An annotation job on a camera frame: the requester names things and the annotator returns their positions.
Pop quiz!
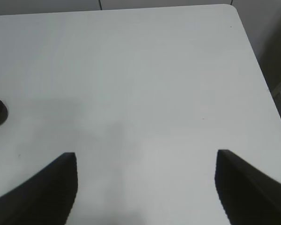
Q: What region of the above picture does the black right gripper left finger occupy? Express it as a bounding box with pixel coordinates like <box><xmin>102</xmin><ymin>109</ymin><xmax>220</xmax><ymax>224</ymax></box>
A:
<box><xmin>0</xmin><ymin>152</ymin><xmax>78</xmax><ymax>225</ymax></box>

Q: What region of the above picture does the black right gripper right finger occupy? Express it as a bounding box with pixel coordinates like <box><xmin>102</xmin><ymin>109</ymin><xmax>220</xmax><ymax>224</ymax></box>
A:
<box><xmin>214</xmin><ymin>150</ymin><xmax>281</xmax><ymax>225</ymax></box>

